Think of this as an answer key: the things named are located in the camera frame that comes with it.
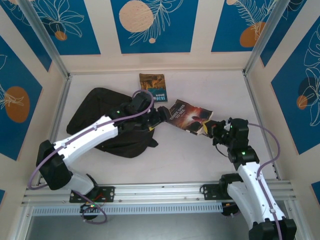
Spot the dark red paperback book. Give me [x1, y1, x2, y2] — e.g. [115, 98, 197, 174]
[167, 99, 214, 136]

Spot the teal and orange landscape book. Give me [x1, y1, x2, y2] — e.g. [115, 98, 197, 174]
[139, 72, 169, 104]

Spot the black fabric backpack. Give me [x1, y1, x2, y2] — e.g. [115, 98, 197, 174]
[66, 87, 159, 159]

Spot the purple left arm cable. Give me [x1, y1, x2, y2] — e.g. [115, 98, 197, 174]
[27, 89, 155, 225]

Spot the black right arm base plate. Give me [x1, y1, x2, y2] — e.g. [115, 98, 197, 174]
[199, 183, 250, 201]

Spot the aluminium mounting rail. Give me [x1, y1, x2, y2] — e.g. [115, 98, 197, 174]
[21, 179, 298, 206]

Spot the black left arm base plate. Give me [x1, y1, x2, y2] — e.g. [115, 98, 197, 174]
[69, 185, 116, 204]

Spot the grey slotted cable duct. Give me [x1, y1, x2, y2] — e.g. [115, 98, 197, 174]
[31, 202, 224, 217]

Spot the aluminium frame leg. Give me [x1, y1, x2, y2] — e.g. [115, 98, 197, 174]
[9, 204, 35, 240]
[283, 199, 310, 240]

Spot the aluminium corner post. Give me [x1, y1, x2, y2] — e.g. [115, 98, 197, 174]
[18, 0, 71, 80]
[243, 0, 287, 76]

